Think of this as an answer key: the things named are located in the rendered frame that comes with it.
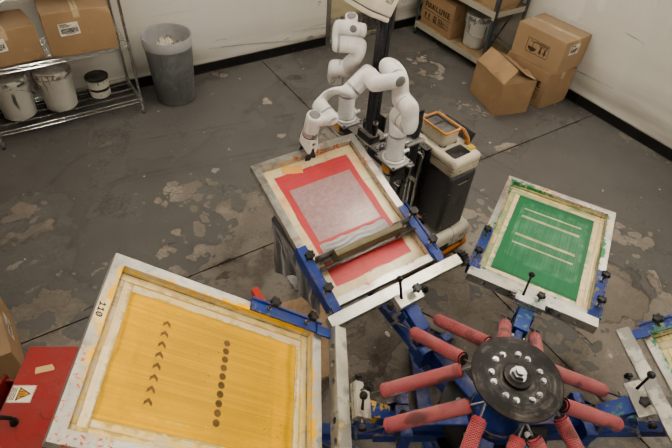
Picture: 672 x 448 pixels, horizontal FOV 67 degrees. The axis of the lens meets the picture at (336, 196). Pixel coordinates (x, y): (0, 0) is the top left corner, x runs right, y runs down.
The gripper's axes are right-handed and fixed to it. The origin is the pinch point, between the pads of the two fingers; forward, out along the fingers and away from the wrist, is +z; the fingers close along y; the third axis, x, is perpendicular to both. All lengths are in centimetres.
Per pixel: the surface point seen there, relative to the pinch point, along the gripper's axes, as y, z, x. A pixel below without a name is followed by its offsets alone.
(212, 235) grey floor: 49, 144, 28
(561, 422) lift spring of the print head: -152, -41, -4
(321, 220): -36.3, 2.0, 10.7
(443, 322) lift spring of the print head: -104, -14, -4
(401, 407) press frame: -122, -11, 28
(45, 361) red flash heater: -47, 3, 131
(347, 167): -14.5, 1.8, -16.8
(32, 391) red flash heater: -56, 1, 137
